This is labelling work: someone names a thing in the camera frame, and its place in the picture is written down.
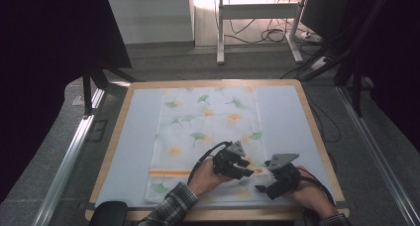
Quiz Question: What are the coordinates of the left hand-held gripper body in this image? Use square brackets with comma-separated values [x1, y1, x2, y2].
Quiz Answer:
[212, 140, 247, 177]

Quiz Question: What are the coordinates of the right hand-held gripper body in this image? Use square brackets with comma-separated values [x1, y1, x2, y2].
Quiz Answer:
[263, 153, 302, 195]

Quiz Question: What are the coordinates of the white leaf-print cloth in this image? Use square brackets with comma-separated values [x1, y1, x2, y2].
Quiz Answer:
[144, 85, 275, 204]

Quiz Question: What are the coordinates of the person's left hand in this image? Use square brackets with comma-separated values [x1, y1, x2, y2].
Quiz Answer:
[187, 158, 233, 198]

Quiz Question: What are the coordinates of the person's right hand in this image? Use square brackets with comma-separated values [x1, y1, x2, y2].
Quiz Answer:
[282, 166, 340, 220]

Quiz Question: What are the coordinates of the wooden-edged table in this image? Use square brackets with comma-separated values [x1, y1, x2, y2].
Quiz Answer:
[84, 79, 351, 222]

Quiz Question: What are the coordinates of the pale blue table mat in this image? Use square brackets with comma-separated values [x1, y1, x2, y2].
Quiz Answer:
[94, 84, 340, 210]

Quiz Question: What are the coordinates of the black metal stand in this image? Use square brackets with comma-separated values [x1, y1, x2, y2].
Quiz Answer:
[296, 0, 391, 119]
[80, 61, 140, 119]

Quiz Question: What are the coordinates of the white power strip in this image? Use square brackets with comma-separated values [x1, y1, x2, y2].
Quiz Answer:
[300, 30, 323, 44]
[310, 56, 330, 71]

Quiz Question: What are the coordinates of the black padded object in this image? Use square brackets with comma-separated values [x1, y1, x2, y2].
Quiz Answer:
[88, 200, 130, 226]

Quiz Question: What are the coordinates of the dark curtain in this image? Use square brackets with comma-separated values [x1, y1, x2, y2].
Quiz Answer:
[346, 0, 420, 155]
[0, 0, 134, 204]

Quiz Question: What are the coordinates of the white cabinet panel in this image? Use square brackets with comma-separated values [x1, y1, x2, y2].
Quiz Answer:
[107, 0, 196, 46]

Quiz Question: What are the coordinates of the black monitor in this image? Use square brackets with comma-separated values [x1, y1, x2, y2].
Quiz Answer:
[299, 0, 351, 40]

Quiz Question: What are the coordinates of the left hand-held gripper cable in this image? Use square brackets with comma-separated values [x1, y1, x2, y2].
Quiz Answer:
[186, 140, 233, 184]

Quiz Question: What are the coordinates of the hand-held gripper cable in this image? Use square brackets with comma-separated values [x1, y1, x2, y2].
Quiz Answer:
[296, 168, 337, 208]
[186, 140, 233, 184]

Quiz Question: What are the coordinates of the right hand-held gripper cable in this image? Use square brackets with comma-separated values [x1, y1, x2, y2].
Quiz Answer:
[296, 168, 337, 208]

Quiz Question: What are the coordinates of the thin black floor cable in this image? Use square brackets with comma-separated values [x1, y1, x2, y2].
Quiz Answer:
[303, 90, 342, 145]

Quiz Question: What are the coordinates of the aluminium floor rail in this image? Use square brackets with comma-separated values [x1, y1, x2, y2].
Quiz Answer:
[32, 86, 106, 226]
[336, 86, 420, 226]

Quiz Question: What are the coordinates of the tangle of black cables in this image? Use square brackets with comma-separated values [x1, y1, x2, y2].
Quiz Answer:
[224, 0, 318, 46]

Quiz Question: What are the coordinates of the white desk frame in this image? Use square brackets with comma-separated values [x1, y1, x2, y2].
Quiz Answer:
[216, 0, 311, 65]

